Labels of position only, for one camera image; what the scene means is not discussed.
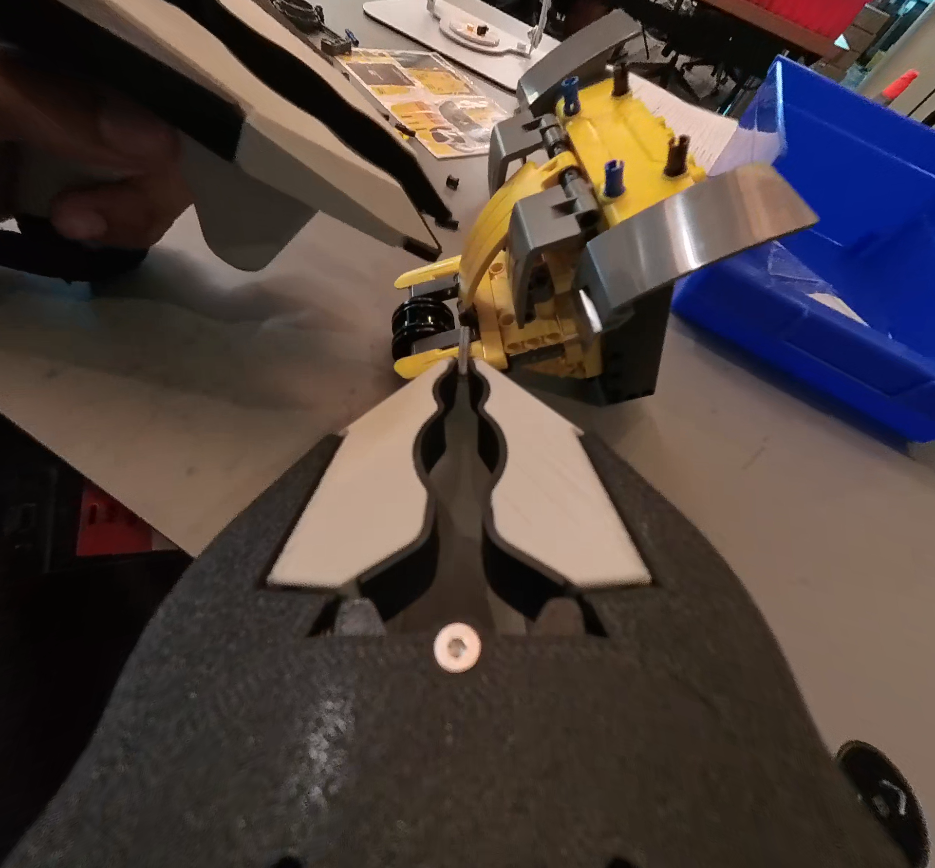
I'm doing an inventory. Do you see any yellow toy brick vehicle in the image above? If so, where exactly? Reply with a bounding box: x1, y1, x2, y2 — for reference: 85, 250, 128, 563
391, 10, 819, 405

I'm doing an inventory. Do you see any person's left hand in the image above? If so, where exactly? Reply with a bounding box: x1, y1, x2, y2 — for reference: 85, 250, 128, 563
0, 43, 198, 247

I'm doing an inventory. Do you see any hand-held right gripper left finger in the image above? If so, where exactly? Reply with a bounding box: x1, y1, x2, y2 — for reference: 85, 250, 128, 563
266, 360, 463, 624

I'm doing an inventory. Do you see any red box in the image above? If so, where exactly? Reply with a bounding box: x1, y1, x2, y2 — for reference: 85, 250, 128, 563
76, 484, 158, 556

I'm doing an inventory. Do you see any yellow instruction booklet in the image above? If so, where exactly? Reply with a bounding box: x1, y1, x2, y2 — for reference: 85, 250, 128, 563
336, 49, 514, 158

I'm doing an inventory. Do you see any clear plastic bag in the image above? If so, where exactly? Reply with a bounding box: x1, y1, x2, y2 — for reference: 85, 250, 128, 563
767, 236, 910, 347

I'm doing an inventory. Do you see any white paper sheet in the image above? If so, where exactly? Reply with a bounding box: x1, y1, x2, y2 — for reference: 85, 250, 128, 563
636, 75, 788, 177

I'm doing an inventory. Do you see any white lamp stand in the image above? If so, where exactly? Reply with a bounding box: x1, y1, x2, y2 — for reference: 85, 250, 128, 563
363, 0, 568, 92

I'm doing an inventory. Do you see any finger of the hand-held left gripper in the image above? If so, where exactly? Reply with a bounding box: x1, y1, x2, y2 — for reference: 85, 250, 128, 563
197, 0, 461, 230
69, 0, 444, 272

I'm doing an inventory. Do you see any blue plastic bin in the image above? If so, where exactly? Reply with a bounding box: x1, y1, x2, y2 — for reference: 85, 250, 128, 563
672, 54, 935, 456

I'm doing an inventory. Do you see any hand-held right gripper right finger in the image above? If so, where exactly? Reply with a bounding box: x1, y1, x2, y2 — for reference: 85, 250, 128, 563
466, 360, 653, 624

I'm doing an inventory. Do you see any black office chair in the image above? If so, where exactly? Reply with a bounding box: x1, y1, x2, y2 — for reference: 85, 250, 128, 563
643, 28, 739, 113

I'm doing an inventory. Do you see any cardboard box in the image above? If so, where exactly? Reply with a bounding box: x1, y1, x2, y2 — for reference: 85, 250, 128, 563
822, 2, 896, 80

